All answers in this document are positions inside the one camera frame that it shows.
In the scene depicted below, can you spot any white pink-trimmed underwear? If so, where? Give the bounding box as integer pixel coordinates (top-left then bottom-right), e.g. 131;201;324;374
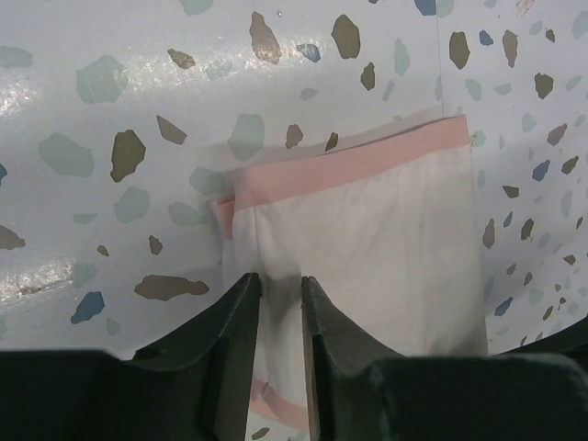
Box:
212;116;488;430

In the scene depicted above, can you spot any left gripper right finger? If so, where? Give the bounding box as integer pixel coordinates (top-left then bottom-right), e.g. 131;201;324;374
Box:
301;277;587;440

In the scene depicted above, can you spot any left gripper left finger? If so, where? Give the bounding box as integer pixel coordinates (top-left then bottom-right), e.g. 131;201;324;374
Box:
1;274;261;440

